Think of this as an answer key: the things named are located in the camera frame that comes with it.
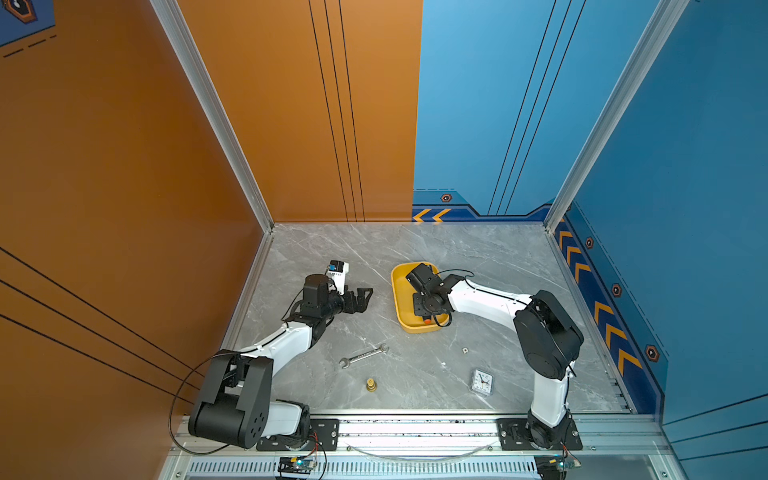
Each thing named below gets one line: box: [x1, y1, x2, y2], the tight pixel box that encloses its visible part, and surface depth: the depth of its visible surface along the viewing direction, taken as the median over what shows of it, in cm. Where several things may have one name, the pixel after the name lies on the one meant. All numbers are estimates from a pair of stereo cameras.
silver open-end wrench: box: [338, 343, 389, 369], surface depth 88 cm
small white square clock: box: [471, 369, 494, 396], surface depth 81 cm
